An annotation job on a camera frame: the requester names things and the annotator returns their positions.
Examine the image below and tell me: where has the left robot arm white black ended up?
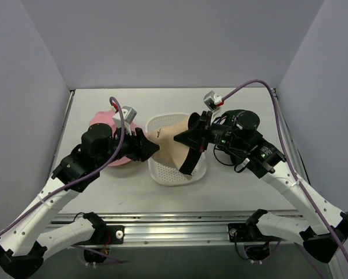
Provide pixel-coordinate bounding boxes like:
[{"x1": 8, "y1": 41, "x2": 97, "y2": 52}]
[{"x1": 0, "y1": 123, "x2": 159, "y2": 278}]

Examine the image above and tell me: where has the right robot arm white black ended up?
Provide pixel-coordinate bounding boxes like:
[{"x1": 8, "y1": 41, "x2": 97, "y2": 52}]
[{"x1": 174, "y1": 110, "x2": 348, "y2": 263}]

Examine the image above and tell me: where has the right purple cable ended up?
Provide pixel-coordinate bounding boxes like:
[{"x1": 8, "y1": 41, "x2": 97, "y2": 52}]
[{"x1": 220, "y1": 78, "x2": 348, "y2": 279}]

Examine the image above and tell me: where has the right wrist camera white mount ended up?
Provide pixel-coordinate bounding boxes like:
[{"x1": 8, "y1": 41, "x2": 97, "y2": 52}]
[{"x1": 203, "y1": 91, "x2": 224, "y2": 112}]

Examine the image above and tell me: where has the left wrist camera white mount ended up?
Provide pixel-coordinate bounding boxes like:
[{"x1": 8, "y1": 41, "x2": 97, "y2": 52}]
[{"x1": 110, "y1": 100, "x2": 137, "y2": 135}]

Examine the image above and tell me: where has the purple cable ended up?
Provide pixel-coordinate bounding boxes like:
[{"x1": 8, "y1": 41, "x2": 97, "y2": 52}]
[
  {"x1": 220, "y1": 78, "x2": 348, "y2": 279},
  {"x1": 0, "y1": 96, "x2": 127, "y2": 264}
]

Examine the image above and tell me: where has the black cap green brim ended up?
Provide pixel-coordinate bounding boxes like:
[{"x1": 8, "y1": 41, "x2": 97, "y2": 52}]
[{"x1": 215, "y1": 109, "x2": 246, "y2": 130}]

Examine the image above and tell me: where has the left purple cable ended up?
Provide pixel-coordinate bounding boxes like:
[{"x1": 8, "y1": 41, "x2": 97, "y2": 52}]
[{"x1": 0, "y1": 96, "x2": 127, "y2": 264}]

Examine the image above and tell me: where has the pink bucket hat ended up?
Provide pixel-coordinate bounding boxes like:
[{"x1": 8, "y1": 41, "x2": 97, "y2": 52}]
[{"x1": 89, "y1": 110, "x2": 148, "y2": 168}]

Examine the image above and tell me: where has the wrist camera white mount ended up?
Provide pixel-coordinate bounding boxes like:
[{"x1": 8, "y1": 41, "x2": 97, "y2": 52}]
[
  {"x1": 110, "y1": 100, "x2": 137, "y2": 135},
  {"x1": 203, "y1": 91, "x2": 224, "y2": 112}
]

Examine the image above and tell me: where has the beige cloth hat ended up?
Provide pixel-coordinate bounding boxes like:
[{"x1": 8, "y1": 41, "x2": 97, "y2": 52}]
[{"x1": 146, "y1": 114, "x2": 192, "y2": 180}]

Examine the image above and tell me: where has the white perforated tray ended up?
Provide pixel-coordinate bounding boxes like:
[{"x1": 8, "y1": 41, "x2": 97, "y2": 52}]
[{"x1": 145, "y1": 113, "x2": 207, "y2": 187}]

